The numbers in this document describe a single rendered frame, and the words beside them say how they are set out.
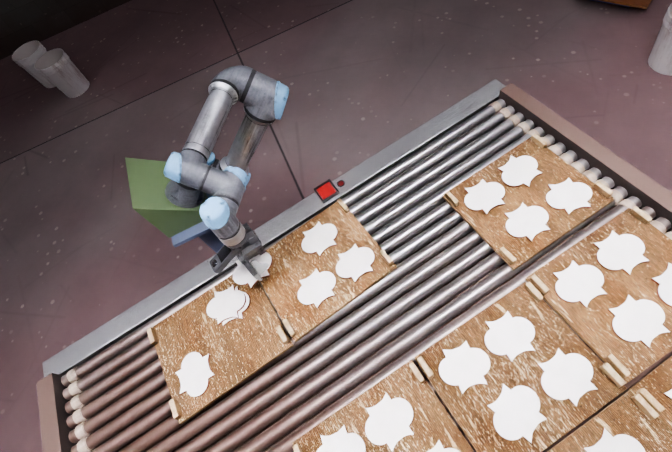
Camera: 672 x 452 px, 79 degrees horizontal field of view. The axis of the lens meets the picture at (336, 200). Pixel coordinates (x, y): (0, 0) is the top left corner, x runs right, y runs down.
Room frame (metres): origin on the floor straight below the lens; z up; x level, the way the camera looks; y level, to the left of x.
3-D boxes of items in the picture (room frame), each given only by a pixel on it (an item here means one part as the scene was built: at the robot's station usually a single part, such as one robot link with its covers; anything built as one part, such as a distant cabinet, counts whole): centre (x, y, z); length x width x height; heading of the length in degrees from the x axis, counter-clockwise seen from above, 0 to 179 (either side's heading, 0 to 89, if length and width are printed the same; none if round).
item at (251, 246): (0.70, 0.31, 1.18); 0.09 x 0.08 x 0.12; 105
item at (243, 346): (0.57, 0.54, 0.93); 0.41 x 0.35 x 0.02; 103
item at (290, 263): (0.67, 0.14, 0.93); 0.41 x 0.35 x 0.02; 104
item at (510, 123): (0.74, 0.16, 0.90); 1.95 x 0.05 x 0.05; 101
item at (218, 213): (0.71, 0.31, 1.34); 0.09 x 0.08 x 0.11; 151
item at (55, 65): (4.01, 1.94, 0.19); 0.30 x 0.30 x 0.37
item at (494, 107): (0.84, 0.18, 0.90); 1.95 x 0.05 x 0.05; 101
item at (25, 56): (4.34, 2.21, 0.19); 0.30 x 0.30 x 0.37
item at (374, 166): (0.91, 0.19, 0.89); 2.08 x 0.09 x 0.06; 101
